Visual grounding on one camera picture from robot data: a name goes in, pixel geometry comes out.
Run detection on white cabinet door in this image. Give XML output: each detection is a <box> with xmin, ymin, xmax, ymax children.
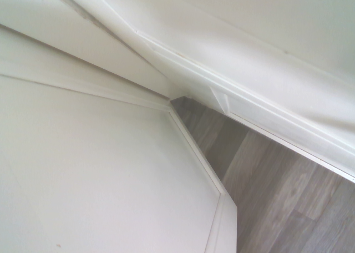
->
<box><xmin>0</xmin><ymin>23</ymin><xmax>239</xmax><ymax>253</ymax></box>

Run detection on white cabinet frame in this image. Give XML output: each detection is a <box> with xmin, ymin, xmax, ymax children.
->
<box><xmin>0</xmin><ymin>0</ymin><xmax>170</xmax><ymax>99</ymax></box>

